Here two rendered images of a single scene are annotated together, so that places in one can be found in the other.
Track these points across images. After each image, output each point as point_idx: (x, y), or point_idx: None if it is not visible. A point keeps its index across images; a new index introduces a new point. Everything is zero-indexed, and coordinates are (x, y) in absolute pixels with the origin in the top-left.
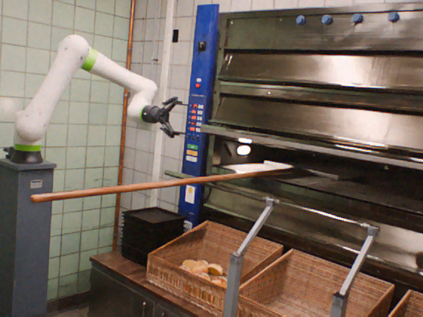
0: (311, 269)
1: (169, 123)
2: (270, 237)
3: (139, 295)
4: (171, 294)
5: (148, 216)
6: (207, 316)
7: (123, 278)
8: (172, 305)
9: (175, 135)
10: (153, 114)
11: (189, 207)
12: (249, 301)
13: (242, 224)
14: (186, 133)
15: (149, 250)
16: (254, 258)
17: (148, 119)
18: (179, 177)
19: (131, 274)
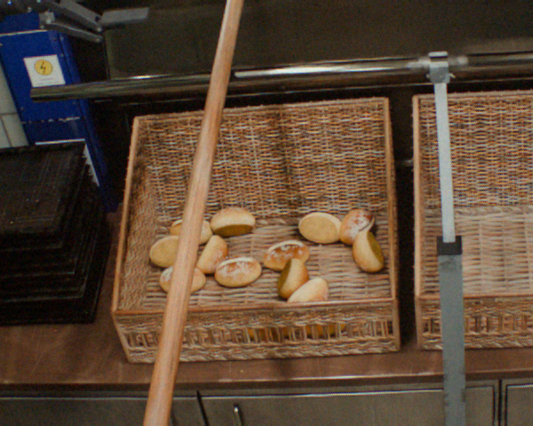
0: (481, 121)
1: (69, 0)
2: (336, 87)
3: (137, 401)
4: (227, 362)
5: (3, 208)
6: (366, 366)
7: (66, 390)
8: (257, 388)
9: (114, 28)
10: (9, 2)
11: (60, 108)
12: (469, 299)
13: (242, 86)
14: (149, 10)
15: (72, 288)
16: (322, 153)
17: None
18: (97, 96)
19: (75, 368)
